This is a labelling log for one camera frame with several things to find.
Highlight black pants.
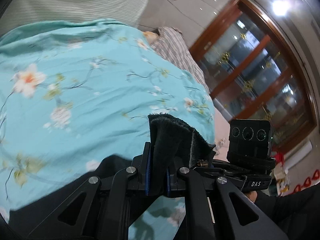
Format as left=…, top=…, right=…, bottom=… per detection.
left=7, top=114, right=213, bottom=239

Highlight teal floral bed sheet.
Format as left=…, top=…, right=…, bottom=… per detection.
left=1, top=20, right=215, bottom=236

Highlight wooden glass cabinet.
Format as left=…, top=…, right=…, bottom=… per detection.
left=190, top=0, right=317, bottom=153

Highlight grey checked pillow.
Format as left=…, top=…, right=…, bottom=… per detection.
left=143, top=27, right=209, bottom=94

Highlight striped white headboard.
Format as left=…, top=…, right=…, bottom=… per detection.
left=1, top=0, right=148, bottom=35

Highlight black camera box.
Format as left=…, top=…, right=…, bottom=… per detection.
left=227, top=119, right=273, bottom=165

